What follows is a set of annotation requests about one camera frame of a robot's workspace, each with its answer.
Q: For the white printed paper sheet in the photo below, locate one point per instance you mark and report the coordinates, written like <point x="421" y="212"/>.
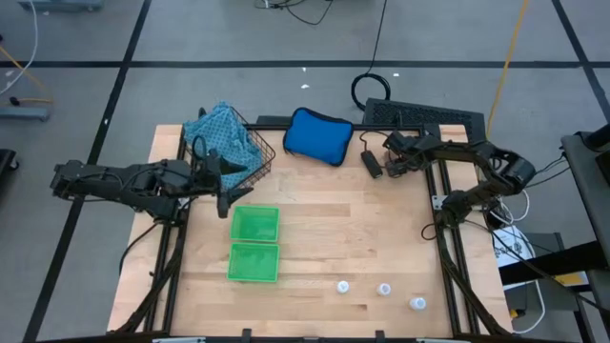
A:
<point x="512" y="245"/>

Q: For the black perforated computer case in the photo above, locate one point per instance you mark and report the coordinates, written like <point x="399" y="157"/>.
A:
<point x="419" y="114"/>

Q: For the blue padded pouch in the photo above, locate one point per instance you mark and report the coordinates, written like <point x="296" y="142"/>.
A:
<point x="318" y="137"/>

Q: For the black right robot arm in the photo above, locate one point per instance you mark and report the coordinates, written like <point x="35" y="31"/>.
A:
<point x="505" y="167"/>

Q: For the blue patterned cloth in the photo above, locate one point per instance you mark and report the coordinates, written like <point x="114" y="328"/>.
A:
<point x="224" y="138"/>

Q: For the white bottle cap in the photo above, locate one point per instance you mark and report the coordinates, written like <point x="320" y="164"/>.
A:
<point x="384" y="289"/>

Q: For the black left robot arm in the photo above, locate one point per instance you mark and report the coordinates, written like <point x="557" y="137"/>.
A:
<point x="119" y="183"/>

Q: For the black chair base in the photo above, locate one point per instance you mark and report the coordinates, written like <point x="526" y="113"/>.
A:
<point x="6" y="162"/>

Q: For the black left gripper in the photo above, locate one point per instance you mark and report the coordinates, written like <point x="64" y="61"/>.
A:
<point x="209" y="178"/>

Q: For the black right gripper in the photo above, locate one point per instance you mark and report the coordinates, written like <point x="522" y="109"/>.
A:
<point x="407" y="150"/>

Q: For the grey side desk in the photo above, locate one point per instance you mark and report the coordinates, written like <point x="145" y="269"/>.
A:
<point x="586" y="190"/>

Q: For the black desk beam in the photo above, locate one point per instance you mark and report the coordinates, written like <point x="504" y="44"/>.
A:
<point x="548" y="264"/>

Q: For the white plastic medicine bottle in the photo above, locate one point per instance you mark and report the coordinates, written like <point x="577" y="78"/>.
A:
<point x="418" y="303"/>
<point x="342" y="287"/>

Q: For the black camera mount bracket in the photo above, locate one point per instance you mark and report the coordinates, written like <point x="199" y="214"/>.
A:
<point x="380" y="334"/>
<point x="246" y="333"/>

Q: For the green plastic bin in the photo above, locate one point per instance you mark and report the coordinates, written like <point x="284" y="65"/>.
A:
<point x="253" y="263"/>
<point x="255" y="224"/>

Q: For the grey stand foot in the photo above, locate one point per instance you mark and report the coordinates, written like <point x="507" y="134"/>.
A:
<point x="57" y="5"/>
<point x="24" y="113"/>

